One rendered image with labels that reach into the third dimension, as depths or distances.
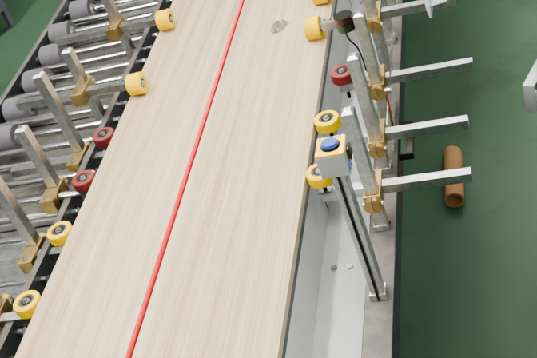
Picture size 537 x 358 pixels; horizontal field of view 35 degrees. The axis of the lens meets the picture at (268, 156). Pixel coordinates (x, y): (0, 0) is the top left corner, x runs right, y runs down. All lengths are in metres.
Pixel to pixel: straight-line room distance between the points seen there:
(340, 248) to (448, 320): 0.69
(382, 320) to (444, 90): 2.09
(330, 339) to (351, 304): 0.13
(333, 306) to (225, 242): 0.36
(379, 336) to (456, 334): 0.90
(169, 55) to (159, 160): 0.66
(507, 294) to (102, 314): 1.51
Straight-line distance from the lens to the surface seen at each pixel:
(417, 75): 2.77
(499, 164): 3.67
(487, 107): 3.99
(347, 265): 2.49
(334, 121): 2.56
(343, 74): 2.76
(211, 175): 2.55
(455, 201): 3.52
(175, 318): 2.17
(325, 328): 2.37
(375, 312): 2.25
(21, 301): 2.48
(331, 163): 1.93
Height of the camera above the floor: 2.37
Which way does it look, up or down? 36 degrees down
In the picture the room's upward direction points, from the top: 21 degrees counter-clockwise
